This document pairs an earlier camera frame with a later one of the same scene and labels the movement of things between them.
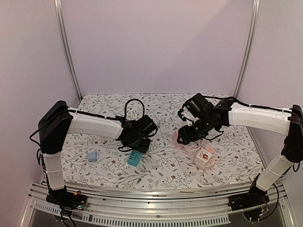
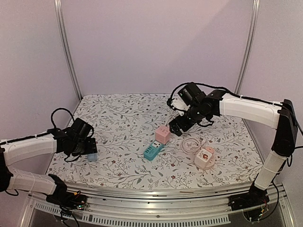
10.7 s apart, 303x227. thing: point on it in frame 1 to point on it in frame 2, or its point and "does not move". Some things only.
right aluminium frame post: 255,15 does not move
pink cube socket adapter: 175,138 to 163,134
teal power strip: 134,157 to 152,150
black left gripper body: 138,145 to 81,149
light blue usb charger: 92,157 does not move
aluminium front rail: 168,207 does not move
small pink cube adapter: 209,149 does not move
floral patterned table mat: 226,159 does not move
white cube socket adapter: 202,159 does not move
